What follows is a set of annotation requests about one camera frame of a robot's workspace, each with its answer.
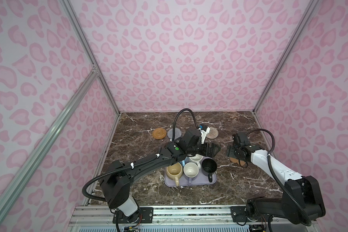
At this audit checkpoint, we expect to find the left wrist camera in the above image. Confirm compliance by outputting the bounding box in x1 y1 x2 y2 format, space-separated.
199 124 210 144

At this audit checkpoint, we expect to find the black mug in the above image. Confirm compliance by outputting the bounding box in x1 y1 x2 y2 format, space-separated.
201 159 217 183

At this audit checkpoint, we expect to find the aluminium frame strut right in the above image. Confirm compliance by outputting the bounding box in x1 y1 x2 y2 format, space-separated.
253 0 321 115

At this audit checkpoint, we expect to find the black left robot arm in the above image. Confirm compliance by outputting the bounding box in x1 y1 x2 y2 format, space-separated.
100 128 221 223

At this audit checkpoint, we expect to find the aluminium frame struts left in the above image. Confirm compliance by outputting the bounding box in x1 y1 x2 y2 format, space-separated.
0 1 117 232

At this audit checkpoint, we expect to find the brown flower cork coaster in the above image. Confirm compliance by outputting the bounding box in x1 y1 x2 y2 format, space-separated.
229 157 247 168

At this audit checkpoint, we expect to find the lilac white mug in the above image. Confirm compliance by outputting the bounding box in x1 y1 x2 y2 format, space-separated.
183 162 199 186

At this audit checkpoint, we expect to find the lilac plastic tray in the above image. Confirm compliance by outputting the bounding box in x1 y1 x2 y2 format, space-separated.
165 155 218 187

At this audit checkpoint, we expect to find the white speckled mug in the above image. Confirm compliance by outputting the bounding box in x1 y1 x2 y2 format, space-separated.
188 154 204 169

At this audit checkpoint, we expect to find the multicolour braided round coaster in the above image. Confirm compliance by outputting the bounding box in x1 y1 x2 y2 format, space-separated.
206 127 219 139

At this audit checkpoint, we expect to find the grey round coaster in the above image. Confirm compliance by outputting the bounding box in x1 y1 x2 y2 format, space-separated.
167 128 182 141

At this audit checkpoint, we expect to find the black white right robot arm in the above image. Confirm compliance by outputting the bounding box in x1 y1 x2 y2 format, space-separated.
226 130 326 226

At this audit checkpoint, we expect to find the woven rattan coaster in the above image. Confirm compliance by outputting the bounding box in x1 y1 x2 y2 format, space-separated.
152 128 167 140

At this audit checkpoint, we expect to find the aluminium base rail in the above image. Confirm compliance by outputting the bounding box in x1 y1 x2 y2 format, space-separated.
67 205 320 232

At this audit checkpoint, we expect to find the yellow beige mug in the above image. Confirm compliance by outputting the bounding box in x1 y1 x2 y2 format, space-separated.
165 163 183 187

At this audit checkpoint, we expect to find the light blue mug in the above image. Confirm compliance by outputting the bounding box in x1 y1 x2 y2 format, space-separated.
181 157 189 167

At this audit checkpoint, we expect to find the left black corrugated cable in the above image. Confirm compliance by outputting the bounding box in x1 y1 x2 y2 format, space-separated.
82 108 199 203

